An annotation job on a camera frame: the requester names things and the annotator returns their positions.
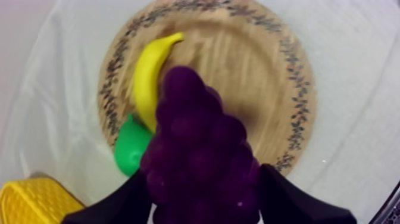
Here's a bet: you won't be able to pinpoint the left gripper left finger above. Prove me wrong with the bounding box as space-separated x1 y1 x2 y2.
61 169 155 224

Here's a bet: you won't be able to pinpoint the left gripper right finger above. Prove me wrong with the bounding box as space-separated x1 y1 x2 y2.
258 163 358 224

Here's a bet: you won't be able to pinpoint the purple toy grapes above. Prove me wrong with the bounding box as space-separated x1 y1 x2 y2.
139 65 262 224

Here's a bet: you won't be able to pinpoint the yellow plastic basket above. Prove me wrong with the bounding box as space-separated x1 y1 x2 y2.
0 178 86 224

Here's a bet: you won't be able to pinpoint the round wooden board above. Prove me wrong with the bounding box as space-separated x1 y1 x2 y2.
96 0 318 178

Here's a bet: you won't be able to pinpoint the green toy pear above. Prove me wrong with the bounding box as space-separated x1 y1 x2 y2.
113 113 155 178

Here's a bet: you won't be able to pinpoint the silver metal bar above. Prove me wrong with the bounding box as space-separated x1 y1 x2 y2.
369 181 400 224

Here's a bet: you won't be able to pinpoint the yellow toy banana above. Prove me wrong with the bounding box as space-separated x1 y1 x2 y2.
130 32 185 134

